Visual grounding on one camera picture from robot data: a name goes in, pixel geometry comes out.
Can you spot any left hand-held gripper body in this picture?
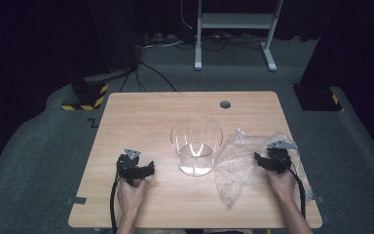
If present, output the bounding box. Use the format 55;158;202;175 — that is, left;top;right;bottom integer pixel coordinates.
116;148;143;187

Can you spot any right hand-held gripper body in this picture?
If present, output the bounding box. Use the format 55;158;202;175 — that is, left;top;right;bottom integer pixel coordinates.
266;139;298;176

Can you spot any clear plastic bag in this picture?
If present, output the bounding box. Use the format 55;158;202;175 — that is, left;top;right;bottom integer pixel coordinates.
213;127;315;208

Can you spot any clear round bin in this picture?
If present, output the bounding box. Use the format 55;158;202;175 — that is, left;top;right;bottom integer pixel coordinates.
169;115;224;177

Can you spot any person's left hand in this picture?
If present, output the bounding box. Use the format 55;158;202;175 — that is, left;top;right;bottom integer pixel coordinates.
116;176;147;213

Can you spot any person's right hand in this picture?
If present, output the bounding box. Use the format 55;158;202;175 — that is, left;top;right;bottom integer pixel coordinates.
266;168;297;205

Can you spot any grey tape strip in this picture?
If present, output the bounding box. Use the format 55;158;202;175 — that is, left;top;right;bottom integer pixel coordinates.
305;192;325;205
66;196;88;206

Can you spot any person's lap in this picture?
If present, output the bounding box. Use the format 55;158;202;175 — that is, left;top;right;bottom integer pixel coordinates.
141;228;255;234

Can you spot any black stand base yellow mark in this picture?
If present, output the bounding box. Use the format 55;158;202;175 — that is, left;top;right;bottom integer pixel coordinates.
292;83;344;112

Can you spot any black yellow striped stand base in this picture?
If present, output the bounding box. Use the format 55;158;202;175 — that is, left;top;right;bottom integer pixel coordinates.
60;77;110;112

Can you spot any white metal stand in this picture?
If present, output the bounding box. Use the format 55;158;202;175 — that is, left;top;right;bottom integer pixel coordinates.
193;0;285;72

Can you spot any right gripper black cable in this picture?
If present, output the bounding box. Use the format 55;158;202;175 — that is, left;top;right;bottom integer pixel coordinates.
284;161;308;220

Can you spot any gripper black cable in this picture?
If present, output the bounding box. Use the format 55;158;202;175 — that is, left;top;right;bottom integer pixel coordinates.
109;174;122;234
284;161;308;220

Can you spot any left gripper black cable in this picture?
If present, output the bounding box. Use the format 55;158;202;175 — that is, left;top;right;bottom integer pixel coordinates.
109;174;122;234

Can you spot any black floor cable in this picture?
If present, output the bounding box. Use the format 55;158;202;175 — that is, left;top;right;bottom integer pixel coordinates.
119;59;178;94

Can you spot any power strip with cables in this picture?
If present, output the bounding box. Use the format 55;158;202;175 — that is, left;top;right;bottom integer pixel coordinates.
141;31;187;51

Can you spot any thin orange cable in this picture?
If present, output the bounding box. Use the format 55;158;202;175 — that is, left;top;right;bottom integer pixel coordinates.
179;0;193;30

